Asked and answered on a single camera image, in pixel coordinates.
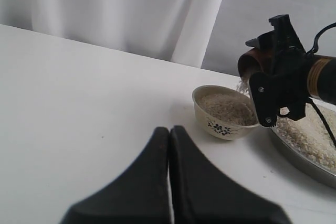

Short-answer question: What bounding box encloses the rice in bowl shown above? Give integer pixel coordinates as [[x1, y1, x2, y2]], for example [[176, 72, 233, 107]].
[[199, 94, 257, 126]]

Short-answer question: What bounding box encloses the brown wooden cup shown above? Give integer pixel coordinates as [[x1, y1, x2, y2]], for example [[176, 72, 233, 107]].
[[237, 48, 272, 77]]

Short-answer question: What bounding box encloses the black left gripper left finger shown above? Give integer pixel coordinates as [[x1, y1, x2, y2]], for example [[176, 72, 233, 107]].
[[61, 127, 171, 223]]

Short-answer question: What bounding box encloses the black camera cable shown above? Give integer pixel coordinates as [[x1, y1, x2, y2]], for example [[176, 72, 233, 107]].
[[306, 21, 336, 147]]

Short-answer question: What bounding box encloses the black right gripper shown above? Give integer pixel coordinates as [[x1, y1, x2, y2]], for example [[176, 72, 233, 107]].
[[245, 14, 314, 121]]

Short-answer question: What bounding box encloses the white floral ceramic bowl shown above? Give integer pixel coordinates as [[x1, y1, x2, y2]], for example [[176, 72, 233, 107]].
[[192, 85, 259, 141]]

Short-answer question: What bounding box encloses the white backdrop curtain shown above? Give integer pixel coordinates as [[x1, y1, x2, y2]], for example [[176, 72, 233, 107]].
[[1, 0, 335, 74]]

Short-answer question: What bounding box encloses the rice heap in tray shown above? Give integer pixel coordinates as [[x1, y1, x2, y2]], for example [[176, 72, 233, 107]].
[[276, 104, 335, 173]]

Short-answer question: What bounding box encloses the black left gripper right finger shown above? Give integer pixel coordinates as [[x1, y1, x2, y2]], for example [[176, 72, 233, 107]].
[[169, 126, 290, 223]]

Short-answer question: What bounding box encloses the round metal tray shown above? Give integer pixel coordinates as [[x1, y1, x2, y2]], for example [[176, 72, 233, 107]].
[[269, 104, 335, 188]]

